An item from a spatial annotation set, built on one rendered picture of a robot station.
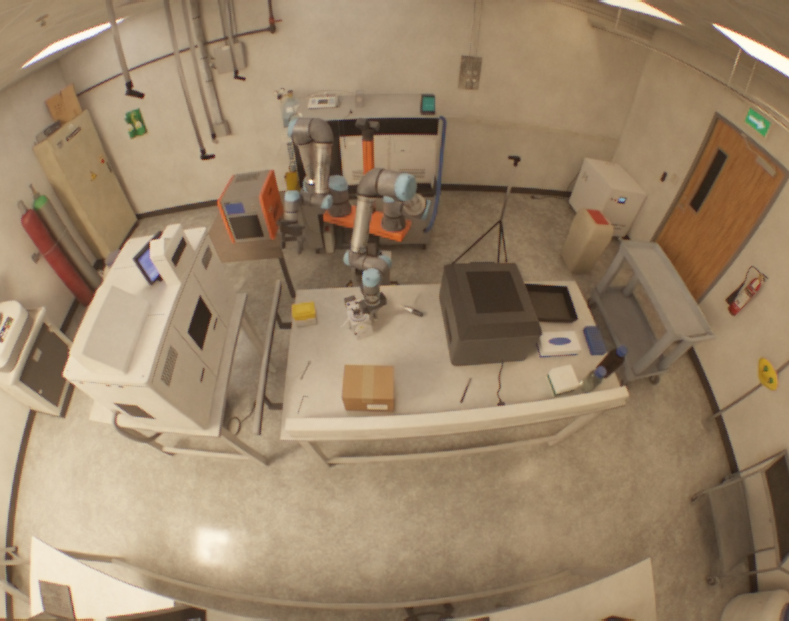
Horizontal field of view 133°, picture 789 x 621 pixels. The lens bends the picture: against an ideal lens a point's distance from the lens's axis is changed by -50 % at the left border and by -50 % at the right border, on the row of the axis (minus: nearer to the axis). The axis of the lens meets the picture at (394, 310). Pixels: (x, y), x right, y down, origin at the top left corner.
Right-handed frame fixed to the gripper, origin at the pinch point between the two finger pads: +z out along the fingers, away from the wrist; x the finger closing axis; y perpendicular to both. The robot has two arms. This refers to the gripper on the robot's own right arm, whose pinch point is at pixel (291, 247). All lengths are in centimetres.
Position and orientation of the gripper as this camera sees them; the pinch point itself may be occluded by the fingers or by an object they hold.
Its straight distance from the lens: 190.1
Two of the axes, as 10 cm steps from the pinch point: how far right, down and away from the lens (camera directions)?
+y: 5.1, -3.6, 7.8
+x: -8.5, -3.4, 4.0
